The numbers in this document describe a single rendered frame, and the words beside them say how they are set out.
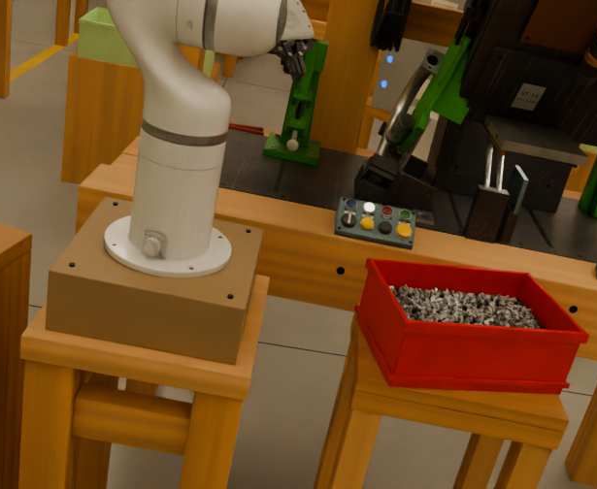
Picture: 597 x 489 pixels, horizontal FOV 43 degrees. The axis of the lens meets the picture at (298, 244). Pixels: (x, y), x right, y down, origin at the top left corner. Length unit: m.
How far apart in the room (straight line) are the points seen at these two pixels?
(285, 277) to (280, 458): 0.92
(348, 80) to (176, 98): 0.99
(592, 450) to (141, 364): 1.73
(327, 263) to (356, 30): 0.70
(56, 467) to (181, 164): 0.49
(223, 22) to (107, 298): 0.40
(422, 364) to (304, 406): 1.33
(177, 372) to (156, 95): 0.37
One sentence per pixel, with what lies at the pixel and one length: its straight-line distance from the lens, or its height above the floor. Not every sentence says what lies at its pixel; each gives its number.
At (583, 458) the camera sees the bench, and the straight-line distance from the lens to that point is 2.56.
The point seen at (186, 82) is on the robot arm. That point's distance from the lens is 1.04.
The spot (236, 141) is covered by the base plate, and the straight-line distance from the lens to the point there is 1.87.
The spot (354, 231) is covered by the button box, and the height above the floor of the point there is 0.92.
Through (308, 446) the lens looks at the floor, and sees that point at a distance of 2.35.
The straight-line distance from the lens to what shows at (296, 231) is 1.43.
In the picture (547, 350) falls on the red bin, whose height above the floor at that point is 0.88.
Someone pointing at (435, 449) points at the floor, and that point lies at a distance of 2.50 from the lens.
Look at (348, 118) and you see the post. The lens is 1.98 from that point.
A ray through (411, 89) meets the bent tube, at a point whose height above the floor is 1.12.
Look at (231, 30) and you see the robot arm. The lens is 0.99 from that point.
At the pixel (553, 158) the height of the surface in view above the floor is 1.11.
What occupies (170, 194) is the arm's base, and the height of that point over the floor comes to 1.06.
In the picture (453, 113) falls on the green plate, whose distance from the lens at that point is 1.62.
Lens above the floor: 1.45
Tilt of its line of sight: 24 degrees down
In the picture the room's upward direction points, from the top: 12 degrees clockwise
